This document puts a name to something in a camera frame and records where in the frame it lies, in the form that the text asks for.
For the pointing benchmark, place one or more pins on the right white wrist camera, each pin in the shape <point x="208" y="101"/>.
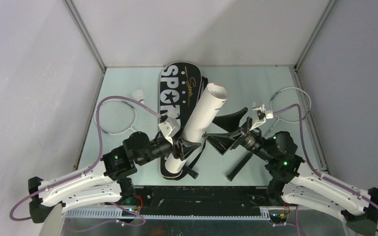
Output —
<point x="260" y="115"/>

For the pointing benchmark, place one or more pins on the badminton racket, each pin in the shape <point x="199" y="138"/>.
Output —
<point x="118" y="117"/>
<point x="284" y="98"/>

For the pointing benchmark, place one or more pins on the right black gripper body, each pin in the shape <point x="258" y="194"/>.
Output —
<point x="251" y="140"/>

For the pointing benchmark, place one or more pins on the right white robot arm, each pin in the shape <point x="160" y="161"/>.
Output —
<point x="294" y="179"/>

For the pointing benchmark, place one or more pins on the white shuttlecock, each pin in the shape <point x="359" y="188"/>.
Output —
<point x="138" y="95"/>
<point x="174" y="112"/>

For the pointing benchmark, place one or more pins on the right badminton racket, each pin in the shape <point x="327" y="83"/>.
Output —
<point x="284" y="98"/>

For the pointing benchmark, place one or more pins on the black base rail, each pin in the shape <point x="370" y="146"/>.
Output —
<point x="204" y="201"/>

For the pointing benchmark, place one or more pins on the white shuttlecock tube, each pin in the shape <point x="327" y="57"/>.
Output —
<point x="212" y="99"/>

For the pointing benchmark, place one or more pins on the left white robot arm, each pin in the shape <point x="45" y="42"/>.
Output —
<point x="108" y="179"/>

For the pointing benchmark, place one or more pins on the left badminton racket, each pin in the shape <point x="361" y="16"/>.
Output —
<point x="118" y="117"/>

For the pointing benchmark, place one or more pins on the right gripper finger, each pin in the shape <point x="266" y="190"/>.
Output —
<point x="230" y="122"/>
<point x="223" y="142"/>

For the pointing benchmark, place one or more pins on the black sport racket bag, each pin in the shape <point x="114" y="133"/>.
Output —
<point x="180" y="85"/>

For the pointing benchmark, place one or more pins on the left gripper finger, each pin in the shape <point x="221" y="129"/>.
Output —
<point x="177" y="132"/>
<point x="187" y="148"/>

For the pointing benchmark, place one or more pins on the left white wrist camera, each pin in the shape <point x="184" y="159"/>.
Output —
<point x="166" y="128"/>

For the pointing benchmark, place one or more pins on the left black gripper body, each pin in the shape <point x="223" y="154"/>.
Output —
<point x="159" y="148"/>

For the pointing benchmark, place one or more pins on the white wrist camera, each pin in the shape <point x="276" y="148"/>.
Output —
<point x="260" y="115"/>
<point x="166" y="128"/>

